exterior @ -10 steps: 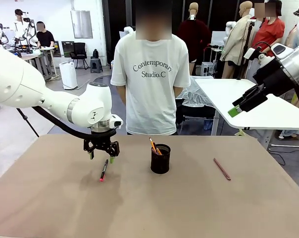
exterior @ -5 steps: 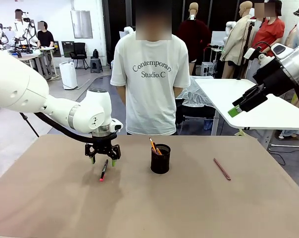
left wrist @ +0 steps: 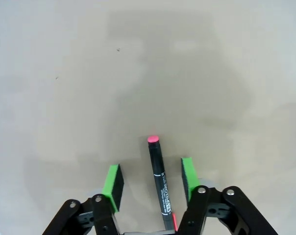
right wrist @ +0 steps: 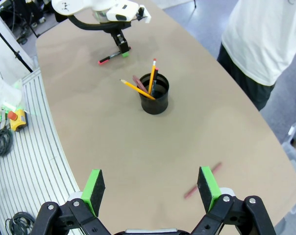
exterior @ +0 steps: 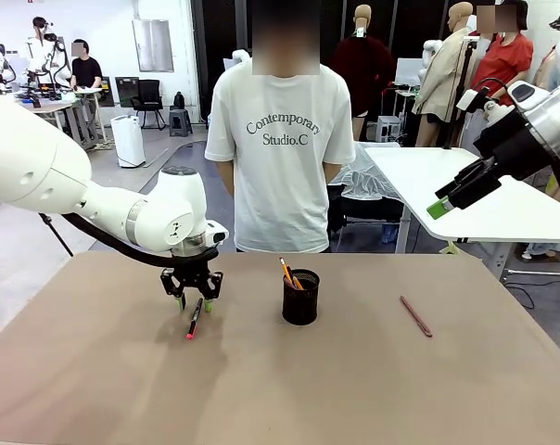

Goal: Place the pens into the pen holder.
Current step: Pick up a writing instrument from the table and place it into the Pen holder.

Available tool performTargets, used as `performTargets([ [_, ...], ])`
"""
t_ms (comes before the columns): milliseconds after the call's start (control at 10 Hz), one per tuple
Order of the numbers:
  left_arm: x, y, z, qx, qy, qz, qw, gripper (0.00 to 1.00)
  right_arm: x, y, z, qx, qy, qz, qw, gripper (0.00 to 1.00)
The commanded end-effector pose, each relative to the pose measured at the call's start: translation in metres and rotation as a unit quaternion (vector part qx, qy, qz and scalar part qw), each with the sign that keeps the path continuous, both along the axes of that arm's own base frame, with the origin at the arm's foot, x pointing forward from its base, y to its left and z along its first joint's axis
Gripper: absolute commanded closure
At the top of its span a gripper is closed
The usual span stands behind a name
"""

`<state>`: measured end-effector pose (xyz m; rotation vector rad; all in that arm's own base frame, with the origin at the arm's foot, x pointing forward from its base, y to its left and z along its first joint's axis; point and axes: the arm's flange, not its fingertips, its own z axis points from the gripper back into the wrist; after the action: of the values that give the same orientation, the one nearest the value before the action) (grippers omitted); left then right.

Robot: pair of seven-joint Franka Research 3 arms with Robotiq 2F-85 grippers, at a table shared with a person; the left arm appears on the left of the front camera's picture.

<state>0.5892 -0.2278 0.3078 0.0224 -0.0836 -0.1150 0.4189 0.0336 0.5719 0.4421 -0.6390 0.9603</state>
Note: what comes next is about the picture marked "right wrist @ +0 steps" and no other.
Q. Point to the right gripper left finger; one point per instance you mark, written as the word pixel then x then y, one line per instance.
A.
pixel 95 193

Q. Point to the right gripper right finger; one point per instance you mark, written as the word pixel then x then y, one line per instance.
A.
pixel 206 188

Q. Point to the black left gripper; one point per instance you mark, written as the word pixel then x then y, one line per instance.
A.
pixel 117 30

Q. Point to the maroon pencil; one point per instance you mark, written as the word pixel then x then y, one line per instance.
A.
pixel 139 83
pixel 202 182

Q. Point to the black marker with pink caps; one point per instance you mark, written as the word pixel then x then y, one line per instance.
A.
pixel 108 58

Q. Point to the yellow pencil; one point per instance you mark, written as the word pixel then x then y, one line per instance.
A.
pixel 152 76
pixel 135 88

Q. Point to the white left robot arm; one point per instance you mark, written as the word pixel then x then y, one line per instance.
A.
pixel 77 6

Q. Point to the black mesh pen holder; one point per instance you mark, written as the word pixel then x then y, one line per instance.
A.
pixel 154 105

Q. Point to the yellow emergency stop box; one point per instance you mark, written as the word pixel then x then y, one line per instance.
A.
pixel 18 120

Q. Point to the black tripod stand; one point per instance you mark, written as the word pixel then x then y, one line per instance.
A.
pixel 13 50

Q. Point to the white plastic cover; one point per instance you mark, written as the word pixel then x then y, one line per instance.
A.
pixel 4 93

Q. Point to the person in white t-shirt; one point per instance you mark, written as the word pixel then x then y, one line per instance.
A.
pixel 258 39

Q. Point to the slotted aluminium base plate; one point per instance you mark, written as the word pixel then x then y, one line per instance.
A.
pixel 28 159

